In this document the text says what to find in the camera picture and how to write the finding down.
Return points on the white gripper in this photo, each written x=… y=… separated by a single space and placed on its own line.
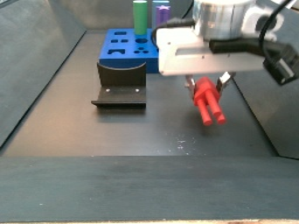
x=184 y=54

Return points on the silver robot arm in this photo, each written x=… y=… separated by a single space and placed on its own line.
x=218 y=40

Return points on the black curved fixture cradle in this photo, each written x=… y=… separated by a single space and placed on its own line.
x=122 y=87

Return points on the blue block with shaped holes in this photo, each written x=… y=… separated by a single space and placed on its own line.
x=127 y=50

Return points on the purple star peg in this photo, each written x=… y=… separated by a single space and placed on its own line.
x=162 y=14

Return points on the green cylinder peg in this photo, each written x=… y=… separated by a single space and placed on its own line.
x=140 y=16

